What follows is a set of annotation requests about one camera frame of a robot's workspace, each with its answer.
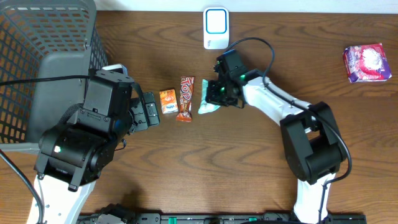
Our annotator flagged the mint green snack wrapper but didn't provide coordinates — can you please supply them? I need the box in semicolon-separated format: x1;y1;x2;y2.
198;79;220;114

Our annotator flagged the small orange juice carton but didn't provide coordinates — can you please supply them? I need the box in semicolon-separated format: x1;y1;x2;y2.
159;89;178;114

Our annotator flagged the red Top chocolate bar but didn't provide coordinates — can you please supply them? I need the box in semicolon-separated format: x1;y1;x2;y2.
176;77;195;122

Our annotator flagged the purple snack packet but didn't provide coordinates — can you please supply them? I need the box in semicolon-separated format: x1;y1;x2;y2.
343;43;392;83

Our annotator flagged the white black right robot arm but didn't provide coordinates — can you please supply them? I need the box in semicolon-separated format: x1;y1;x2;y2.
202;70;352;223

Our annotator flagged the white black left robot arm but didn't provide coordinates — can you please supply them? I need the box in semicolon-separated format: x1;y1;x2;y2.
34;81;160;223

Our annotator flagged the grey plastic mesh basket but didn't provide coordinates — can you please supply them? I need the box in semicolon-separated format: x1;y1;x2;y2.
1;0;108;154

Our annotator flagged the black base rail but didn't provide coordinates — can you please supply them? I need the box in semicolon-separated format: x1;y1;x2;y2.
77;212;368;224

